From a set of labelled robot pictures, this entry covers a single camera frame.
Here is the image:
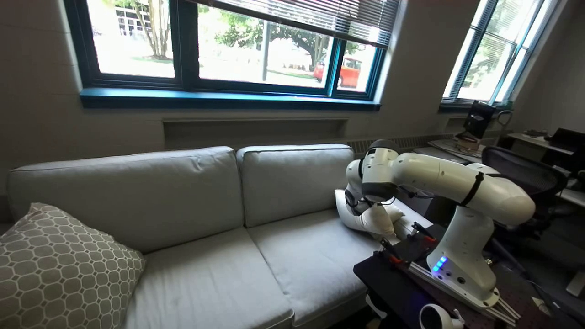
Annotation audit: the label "white cloth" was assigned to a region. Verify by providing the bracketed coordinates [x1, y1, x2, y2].
[332, 187, 391, 235]

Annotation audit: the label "grey sofa back cushion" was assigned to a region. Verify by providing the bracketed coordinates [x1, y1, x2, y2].
[235, 142, 356, 230]
[5, 144, 246, 253]

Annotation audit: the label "lattice patterned cushion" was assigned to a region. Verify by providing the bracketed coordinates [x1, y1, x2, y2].
[0, 200, 146, 329]

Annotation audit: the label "parked red car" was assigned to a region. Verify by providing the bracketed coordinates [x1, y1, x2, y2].
[310, 54, 362, 89]

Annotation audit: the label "teal framed side window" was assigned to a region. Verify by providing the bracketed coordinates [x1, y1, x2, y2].
[438, 0, 572, 113]

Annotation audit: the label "black office chair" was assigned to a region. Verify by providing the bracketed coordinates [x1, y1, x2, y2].
[480, 144, 568, 244]

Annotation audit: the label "white ribbed cushion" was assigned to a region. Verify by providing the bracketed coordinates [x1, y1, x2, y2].
[371, 202, 411, 240]

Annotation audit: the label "light grey two-seat sofa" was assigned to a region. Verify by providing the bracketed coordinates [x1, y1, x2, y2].
[5, 142, 427, 329]

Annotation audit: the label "red black clamp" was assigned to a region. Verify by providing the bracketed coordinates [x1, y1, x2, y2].
[409, 219, 442, 246]
[376, 239, 411, 268]

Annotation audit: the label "black robot table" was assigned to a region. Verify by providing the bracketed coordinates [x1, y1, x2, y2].
[351, 220, 532, 329]

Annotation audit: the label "black camera box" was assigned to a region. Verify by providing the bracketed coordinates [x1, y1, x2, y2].
[462, 100, 501, 140]

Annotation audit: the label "black desk device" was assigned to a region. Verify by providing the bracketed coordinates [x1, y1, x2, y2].
[546, 125, 585, 153]

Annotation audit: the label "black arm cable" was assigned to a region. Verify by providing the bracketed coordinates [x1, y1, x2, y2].
[457, 169, 488, 208]

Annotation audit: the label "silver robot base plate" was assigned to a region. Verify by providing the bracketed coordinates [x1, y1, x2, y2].
[404, 257, 524, 325]

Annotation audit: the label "dark window blinds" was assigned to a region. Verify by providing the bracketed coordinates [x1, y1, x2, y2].
[197, 0, 400, 49]

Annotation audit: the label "white mug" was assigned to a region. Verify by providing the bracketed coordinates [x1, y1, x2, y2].
[416, 301, 466, 329]

